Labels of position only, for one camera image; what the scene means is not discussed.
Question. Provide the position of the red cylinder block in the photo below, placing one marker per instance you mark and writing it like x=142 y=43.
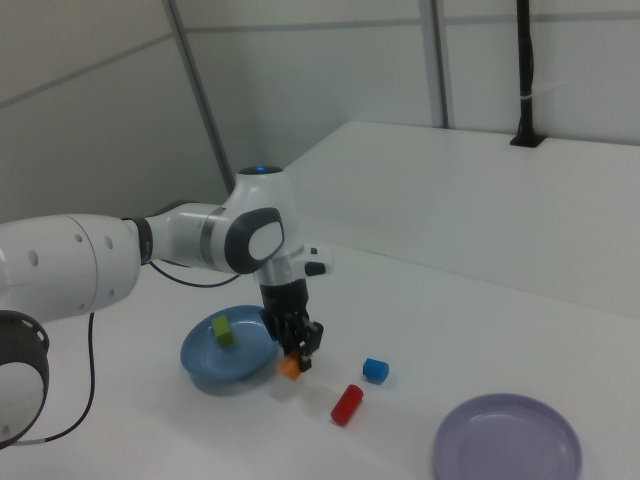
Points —
x=347 y=405

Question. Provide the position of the black camera pole with base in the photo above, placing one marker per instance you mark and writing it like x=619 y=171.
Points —
x=525 y=75

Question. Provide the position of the grey metal partition post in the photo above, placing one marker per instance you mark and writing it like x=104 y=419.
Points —
x=200 y=95
x=440 y=60

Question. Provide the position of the small blue block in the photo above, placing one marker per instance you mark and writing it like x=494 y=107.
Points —
x=376 y=370

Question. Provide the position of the green rectangular block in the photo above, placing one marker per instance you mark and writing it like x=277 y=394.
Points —
x=223 y=332

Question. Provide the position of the purple plate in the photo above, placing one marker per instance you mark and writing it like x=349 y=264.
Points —
x=505 y=440

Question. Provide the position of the blue plate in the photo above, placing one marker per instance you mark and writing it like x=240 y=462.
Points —
x=235 y=360

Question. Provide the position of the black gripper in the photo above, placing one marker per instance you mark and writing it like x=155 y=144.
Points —
x=285 y=300

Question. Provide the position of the orange rectangular block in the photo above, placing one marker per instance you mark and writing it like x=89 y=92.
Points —
x=288 y=368

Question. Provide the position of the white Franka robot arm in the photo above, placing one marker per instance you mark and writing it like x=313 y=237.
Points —
x=65 y=270

